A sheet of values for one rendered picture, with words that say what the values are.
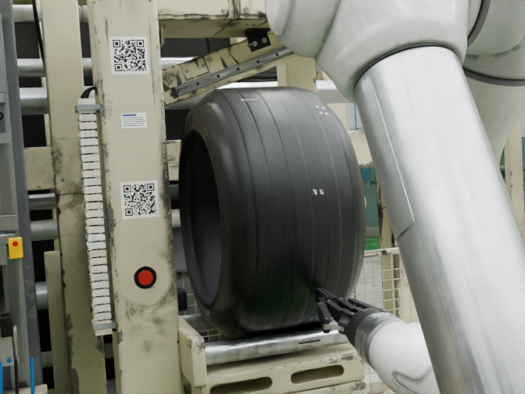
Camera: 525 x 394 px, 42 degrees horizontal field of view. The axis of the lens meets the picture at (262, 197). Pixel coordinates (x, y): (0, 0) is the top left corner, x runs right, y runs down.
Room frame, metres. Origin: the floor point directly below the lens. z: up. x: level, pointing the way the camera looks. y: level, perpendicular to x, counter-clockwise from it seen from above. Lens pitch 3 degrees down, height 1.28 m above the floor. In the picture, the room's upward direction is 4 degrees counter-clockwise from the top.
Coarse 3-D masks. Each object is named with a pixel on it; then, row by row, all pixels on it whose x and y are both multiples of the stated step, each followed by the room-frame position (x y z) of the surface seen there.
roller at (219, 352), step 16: (256, 336) 1.41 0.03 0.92; (272, 336) 1.41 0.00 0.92; (288, 336) 1.42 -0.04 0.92; (304, 336) 1.43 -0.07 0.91; (320, 336) 1.44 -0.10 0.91; (336, 336) 1.45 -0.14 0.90; (208, 352) 1.36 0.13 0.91; (224, 352) 1.37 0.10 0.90; (240, 352) 1.38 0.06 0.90; (256, 352) 1.39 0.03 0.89; (272, 352) 1.41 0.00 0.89; (288, 352) 1.42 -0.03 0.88
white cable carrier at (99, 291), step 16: (80, 112) 1.38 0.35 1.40; (80, 128) 1.38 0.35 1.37; (80, 144) 1.38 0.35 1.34; (96, 144) 1.39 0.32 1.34; (80, 160) 1.42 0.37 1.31; (96, 160) 1.39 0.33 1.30; (96, 176) 1.38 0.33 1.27; (96, 192) 1.38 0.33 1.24; (96, 208) 1.38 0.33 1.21; (96, 224) 1.38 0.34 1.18; (96, 240) 1.38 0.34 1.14; (96, 256) 1.38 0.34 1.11; (96, 272) 1.38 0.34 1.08; (96, 288) 1.39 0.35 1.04; (96, 304) 1.42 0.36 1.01; (96, 320) 1.38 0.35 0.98; (112, 320) 1.40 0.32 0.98
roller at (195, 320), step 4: (180, 316) 1.65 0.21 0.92; (184, 316) 1.65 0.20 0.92; (188, 316) 1.65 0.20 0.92; (192, 316) 1.65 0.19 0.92; (196, 316) 1.65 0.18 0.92; (200, 316) 1.65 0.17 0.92; (184, 320) 1.64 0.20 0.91; (188, 320) 1.64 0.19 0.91; (192, 320) 1.64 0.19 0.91; (196, 320) 1.64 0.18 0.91; (200, 320) 1.64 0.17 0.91; (204, 320) 1.65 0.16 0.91; (192, 324) 1.64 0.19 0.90; (196, 324) 1.64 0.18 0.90; (200, 324) 1.64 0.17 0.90; (204, 324) 1.64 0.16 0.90; (208, 324) 1.65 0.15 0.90; (196, 328) 1.64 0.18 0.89; (200, 328) 1.64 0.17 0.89; (204, 328) 1.65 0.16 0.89; (208, 328) 1.65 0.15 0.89; (212, 328) 1.66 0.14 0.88
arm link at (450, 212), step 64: (320, 0) 0.63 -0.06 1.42; (384, 0) 0.61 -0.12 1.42; (448, 0) 0.63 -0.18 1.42; (320, 64) 0.68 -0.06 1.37; (384, 64) 0.61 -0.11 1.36; (448, 64) 0.61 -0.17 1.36; (384, 128) 0.60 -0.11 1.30; (448, 128) 0.57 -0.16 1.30; (384, 192) 0.60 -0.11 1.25; (448, 192) 0.55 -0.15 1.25; (448, 256) 0.53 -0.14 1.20; (512, 256) 0.52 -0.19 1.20; (448, 320) 0.51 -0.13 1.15; (512, 320) 0.50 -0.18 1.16; (448, 384) 0.51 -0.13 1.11; (512, 384) 0.48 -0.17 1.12
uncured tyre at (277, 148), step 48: (240, 96) 1.43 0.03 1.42; (288, 96) 1.45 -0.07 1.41; (192, 144) 1.63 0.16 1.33; (240, 144) 1.32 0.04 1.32; (288, 144) 1.34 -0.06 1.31; (336, 144) 1.37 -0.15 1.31; (192, 192) 1.77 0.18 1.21; (240, 192) 1.30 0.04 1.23; (288, 192) 1.30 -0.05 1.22; (336, 192) 1.33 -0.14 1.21; (192, 240) 1.70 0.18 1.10; (240, 240) 1.29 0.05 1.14; (288, 240) 1.30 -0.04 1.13; (336, 240) 1.33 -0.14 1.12; (192, 288) 1.65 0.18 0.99; (240, 288) 1.32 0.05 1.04; (288, 288) 1.33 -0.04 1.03; (336, 288) 1.37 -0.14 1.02; (240, 336) 1.44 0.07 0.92
